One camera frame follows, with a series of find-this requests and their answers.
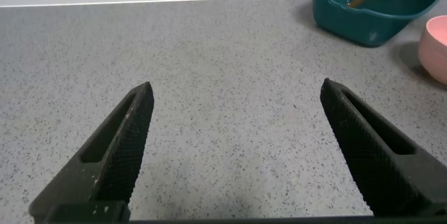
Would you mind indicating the teal square plastic basin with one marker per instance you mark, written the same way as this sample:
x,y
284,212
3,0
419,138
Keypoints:
x,y
363,25

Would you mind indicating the pink plastic bowl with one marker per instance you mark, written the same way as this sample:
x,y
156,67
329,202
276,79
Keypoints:
x,y
434,49

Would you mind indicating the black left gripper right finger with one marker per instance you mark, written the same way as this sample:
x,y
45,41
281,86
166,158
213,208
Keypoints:
x,y
377,168

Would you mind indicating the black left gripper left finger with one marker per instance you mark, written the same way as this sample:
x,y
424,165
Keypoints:
x,y
118,154

